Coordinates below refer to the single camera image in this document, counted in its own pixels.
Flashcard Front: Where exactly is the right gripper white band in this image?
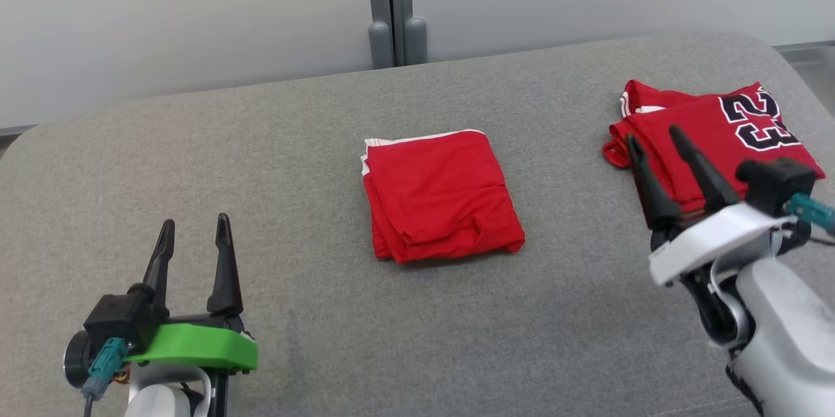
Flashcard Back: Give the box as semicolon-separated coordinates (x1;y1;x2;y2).
626;124;798;288

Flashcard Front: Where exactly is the grey aluminium partition post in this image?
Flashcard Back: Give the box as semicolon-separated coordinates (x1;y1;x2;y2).
391;0;429;67
363;0;396;70

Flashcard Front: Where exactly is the teal connector black cable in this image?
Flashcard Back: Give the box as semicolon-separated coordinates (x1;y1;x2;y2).
81;337;129;417
785;193;835;236

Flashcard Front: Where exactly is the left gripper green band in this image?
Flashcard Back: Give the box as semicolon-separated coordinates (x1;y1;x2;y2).
127;213;259;376

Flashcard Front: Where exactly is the red shorts white trim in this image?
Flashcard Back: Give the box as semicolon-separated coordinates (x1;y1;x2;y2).
360;129;526;265

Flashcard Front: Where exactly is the left teal connector black cable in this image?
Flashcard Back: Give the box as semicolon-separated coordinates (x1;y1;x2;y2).
81;337;129;417

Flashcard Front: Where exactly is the red basketball jersey number 23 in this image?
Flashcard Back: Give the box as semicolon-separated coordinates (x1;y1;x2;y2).
603;79;827;217

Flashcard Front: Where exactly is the right teal connector black cable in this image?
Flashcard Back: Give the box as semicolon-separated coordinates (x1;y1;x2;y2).
785;193;835;236

